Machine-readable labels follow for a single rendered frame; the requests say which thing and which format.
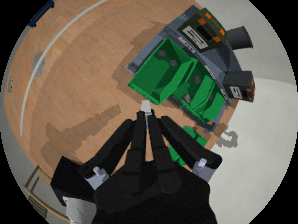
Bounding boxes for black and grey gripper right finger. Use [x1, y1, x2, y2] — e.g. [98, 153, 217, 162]
[146, 100, 222, 195]

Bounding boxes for green bin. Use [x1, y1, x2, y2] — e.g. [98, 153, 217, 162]
[127, 37, 192, 105]
[187, 81, 225, 124]
[169, 125, 208, 166]
[170, 56, 214, 110]

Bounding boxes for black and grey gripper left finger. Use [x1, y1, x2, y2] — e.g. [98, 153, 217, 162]
[78, 100, 148, 198]

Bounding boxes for grey metal disc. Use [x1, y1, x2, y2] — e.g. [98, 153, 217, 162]
[158, 50, 166, 57]

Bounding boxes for grey shelf rack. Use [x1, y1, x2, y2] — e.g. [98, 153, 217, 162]
[125, 4, 242, 135]

